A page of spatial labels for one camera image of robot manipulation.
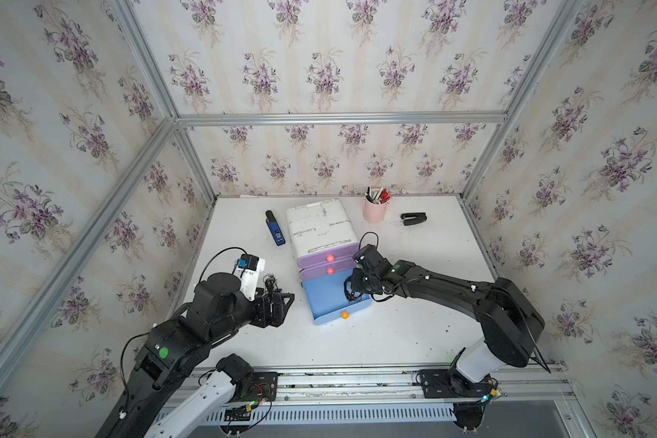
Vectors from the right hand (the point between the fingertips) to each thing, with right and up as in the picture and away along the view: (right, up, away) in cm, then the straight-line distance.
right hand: (353, 283), depth 87 cm
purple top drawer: (-8, +10, -9) cm, 16 cm away
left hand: (-18, +3, -25) cm, 31 cm away
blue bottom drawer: (-9, -5, +1) cm, 10 cm away
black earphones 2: (-29, -2, +6) cm, 29 cm away
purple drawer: (-14, +5, -6) cm, 16 cm away
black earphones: (-1, -5, +1) cm, 5 cm away
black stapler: (+27, +22, +24) cm, 42 cm away
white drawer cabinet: (-10, +16, -7) cm, 20 cm away
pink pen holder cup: (+10, +24, +22) cm, 34 cm away
